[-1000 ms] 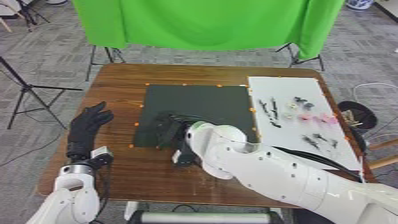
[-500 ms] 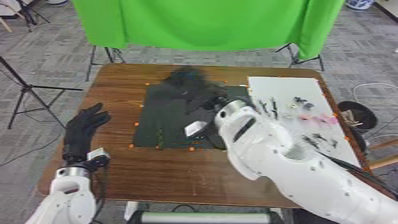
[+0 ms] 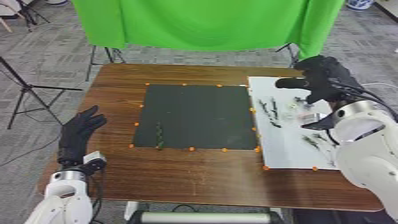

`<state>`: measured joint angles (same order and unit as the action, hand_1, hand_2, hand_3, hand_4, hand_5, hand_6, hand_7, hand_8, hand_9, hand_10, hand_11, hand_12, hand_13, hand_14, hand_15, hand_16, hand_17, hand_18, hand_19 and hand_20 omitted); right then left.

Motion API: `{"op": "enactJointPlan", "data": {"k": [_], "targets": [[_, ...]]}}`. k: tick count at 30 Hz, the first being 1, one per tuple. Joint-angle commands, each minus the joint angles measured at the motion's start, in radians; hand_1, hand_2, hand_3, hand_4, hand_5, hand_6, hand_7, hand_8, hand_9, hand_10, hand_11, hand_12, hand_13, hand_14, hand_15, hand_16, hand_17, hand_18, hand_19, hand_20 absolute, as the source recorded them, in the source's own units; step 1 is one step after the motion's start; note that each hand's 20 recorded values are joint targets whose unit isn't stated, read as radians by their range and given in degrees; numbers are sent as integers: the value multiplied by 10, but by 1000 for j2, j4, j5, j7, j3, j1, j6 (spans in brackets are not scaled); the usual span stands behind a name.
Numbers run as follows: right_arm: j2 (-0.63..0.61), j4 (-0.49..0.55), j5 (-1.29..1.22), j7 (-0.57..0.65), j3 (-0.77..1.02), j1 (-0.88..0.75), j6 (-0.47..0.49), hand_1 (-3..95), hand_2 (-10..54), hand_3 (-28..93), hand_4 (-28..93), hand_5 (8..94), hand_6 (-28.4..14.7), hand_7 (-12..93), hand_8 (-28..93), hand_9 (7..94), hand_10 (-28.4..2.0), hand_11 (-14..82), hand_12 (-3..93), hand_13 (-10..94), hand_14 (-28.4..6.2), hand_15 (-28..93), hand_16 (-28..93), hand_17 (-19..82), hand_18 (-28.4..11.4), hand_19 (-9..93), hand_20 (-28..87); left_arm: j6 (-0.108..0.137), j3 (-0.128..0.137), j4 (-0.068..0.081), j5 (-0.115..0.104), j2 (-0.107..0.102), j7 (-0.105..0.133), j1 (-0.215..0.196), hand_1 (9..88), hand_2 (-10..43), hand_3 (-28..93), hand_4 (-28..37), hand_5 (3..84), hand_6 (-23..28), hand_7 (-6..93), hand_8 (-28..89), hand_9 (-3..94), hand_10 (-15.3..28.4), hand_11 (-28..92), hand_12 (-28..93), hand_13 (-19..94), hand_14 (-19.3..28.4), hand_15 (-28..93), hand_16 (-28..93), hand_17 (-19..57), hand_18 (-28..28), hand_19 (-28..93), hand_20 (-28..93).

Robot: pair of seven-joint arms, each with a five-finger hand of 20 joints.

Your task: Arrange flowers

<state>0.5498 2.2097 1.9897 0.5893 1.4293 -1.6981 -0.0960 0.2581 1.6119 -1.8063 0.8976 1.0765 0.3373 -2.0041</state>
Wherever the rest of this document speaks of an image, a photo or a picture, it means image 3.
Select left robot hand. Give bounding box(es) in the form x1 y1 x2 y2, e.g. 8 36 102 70
56 105 109 168

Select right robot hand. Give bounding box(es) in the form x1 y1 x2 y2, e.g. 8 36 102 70
273 55 365 105

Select black backdrop stand leg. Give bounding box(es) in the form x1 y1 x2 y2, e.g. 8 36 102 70
83 44 127 83
273 42 301 68

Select black tripod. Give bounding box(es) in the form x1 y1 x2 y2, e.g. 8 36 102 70
0 56 85 131

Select dark mat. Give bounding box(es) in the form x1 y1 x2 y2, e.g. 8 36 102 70
129 83 261 151

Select white sheet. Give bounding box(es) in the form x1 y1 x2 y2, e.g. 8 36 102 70
246 76 342 171

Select blue and white vase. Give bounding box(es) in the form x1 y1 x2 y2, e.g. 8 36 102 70
344 0 376 11

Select pale grey bar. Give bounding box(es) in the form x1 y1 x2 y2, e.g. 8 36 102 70
138 212 273 224

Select black cable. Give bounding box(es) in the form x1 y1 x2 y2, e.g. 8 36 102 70
340 79 398 118

